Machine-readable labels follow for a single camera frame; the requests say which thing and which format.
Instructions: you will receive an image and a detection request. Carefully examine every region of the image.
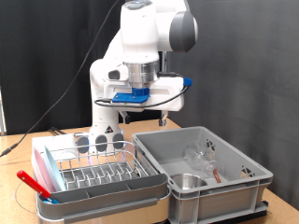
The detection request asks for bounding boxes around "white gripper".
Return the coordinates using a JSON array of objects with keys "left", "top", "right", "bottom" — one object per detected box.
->
[{"left": 102, "top": 76, "right": 185, "bottom": 127}]

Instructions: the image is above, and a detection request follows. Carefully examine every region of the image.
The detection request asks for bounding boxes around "stainless steel cup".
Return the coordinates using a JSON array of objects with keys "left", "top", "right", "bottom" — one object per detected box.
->
[{"left": 170, "top": 173, "right": 208, "bottom": 191}]

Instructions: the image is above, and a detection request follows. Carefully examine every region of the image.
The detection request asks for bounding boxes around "red wooden spoon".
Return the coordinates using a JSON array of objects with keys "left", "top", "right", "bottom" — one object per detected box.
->
[{"left": 212, "top": 168, "right": 222, "bottom": 184}]

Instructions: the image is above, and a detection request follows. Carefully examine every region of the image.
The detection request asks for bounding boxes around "light blue plate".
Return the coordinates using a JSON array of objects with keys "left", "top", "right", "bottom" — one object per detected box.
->
[{"left": 43, "top": 145, "right": 67, "bottom": 192}]

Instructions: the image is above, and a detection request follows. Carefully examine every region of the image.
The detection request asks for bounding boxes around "grey dish rack tray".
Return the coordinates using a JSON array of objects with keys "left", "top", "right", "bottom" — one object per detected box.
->
[{"left": 32, "top": 146, "right": 172, "bottom": 224}]

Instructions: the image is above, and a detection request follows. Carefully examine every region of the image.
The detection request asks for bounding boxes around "metal background pole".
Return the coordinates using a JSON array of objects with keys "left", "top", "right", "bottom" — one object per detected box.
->
[{"left": 160, "top": 50, "right": 169, "bottom": 76}]

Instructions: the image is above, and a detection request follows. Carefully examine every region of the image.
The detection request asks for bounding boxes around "clear wine glass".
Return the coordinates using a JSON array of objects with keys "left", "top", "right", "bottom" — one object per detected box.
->
[{"left": 183, "top": 141, "right": 221, "bottom": 178}]

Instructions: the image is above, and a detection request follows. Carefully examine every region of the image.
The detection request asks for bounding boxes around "grey plastic crate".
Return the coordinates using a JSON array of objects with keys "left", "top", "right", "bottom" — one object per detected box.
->
[{"left": 132, "top": 125, "right": 275, "bottom": 224}]

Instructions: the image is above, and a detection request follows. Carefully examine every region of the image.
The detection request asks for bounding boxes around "pink plate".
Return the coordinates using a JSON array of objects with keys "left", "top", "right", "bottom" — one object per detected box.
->
[{"left": 32, "top": 147, "right": 57, "bottom": 194}]

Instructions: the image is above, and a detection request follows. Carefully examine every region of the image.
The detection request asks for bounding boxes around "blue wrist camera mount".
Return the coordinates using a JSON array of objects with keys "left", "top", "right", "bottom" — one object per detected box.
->
[{"left": 111, "top": 87, "right": 151, "bottom": 105}]

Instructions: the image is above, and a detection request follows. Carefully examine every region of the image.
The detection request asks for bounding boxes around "metal wire dish rack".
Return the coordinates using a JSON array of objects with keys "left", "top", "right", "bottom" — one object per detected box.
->
[{"left": 40, "top": 140, "right": 158, "bottom": 190}]

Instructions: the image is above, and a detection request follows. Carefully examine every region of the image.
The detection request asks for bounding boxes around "red handled utensil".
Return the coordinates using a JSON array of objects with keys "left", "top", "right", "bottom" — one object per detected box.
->
[{"left": 16, "top": 170, "right": 60, "bottom": 205}]

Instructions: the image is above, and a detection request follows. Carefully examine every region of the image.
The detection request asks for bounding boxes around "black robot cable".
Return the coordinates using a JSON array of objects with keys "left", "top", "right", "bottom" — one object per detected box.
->
[{"left": 0, "top": 0, "right": 191, "bottom": 157}]

